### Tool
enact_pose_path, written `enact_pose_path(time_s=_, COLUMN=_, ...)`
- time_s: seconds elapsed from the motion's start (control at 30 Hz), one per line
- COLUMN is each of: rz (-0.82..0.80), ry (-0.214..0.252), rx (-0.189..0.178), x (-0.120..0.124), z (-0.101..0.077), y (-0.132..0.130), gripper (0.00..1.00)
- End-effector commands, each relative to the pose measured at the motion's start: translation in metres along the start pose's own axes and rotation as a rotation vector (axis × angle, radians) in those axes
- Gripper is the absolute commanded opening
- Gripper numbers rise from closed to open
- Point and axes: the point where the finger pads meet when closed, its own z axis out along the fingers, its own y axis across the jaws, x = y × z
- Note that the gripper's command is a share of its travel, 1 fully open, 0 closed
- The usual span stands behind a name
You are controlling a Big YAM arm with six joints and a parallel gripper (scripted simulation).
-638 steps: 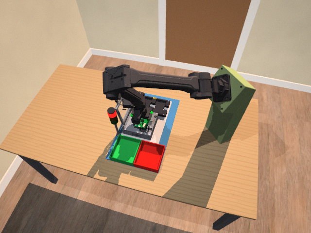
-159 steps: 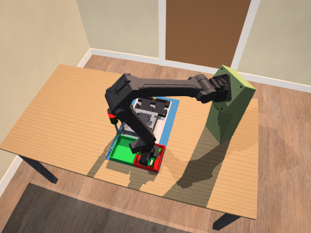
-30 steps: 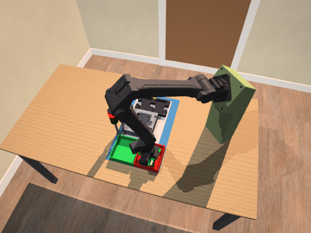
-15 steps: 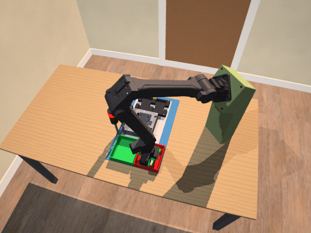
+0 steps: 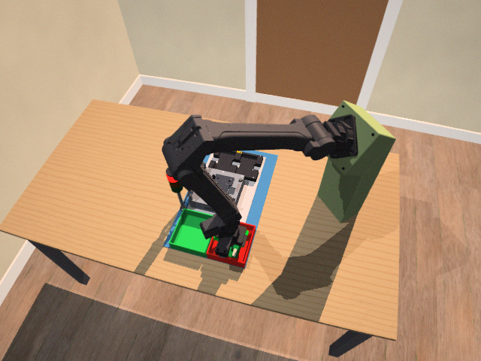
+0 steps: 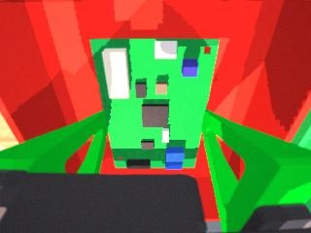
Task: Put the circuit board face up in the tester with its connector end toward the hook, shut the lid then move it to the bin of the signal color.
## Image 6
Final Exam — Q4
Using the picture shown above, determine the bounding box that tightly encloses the green circuit board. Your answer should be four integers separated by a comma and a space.
89, 38, 220, 170

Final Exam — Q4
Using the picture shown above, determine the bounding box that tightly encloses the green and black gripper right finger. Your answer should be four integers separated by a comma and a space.
201, 110, 311, 232

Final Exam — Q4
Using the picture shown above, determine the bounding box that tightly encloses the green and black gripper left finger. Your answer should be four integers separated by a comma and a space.
0, 110, 108, 174

